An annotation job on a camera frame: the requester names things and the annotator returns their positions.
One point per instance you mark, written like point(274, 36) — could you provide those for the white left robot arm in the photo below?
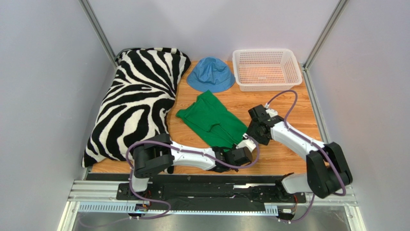
point(152, 156)

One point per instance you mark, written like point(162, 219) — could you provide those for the green t shirt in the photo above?
point(213, 122)

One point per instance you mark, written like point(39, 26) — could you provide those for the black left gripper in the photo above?
point(234, 147)

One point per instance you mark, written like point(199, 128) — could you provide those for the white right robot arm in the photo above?
point(327, 169)

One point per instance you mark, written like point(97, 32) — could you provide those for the left aluminium frame post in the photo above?
point(93, 19)

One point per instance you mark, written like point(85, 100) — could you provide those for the white plastic basket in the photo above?
point(266, 69)

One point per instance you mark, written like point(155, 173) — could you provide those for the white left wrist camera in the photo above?
point(246, 142)

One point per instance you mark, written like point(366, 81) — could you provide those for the zebra striped pillow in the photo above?
point(137, 103)

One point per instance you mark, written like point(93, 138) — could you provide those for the blue bucket hat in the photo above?
point(211, 74)

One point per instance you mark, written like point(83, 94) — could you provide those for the aluminium frame post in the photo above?
point(93, 19)
point(337, 12)

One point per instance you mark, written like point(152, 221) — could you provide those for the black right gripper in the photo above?
point(256, 130)

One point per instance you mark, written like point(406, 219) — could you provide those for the right aluminium frame post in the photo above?
point(337, 12)

